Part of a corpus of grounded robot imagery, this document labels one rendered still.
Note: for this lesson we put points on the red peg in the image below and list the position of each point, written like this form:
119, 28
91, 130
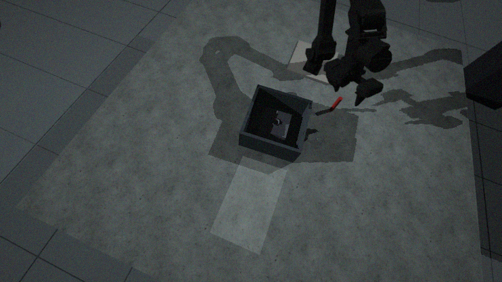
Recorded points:
336, 104

